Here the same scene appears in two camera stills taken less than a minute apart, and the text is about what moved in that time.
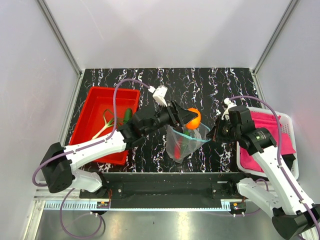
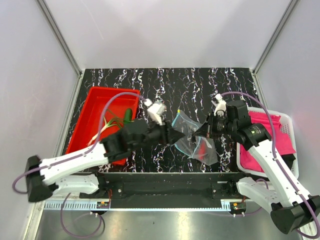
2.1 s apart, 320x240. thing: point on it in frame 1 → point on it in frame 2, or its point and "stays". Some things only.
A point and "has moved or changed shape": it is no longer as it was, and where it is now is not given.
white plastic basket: [261, 118] stays
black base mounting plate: [165, 190] stays
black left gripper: [178, 115] → [169, 135]
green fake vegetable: [128, 115] stays
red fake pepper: [177, 149] → [202, 150]
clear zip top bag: [181, 142] has moved or changed shape
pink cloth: [270, 122] stays
